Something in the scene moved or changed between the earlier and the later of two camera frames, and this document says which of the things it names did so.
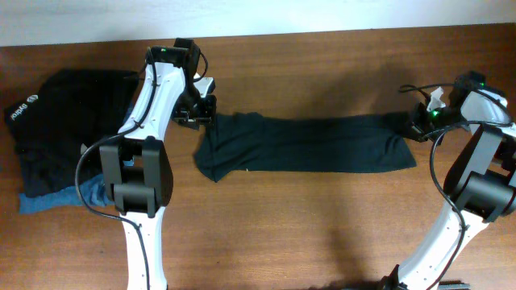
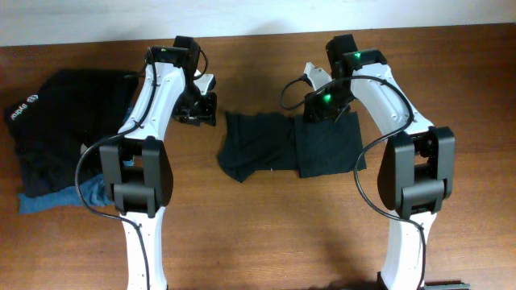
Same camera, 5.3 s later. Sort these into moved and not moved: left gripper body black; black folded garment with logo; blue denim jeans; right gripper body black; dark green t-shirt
Moved: dark green t-shirt; right gripper body black
Not moved: blue denim jeans; black folded garment with logo; left gripper body black
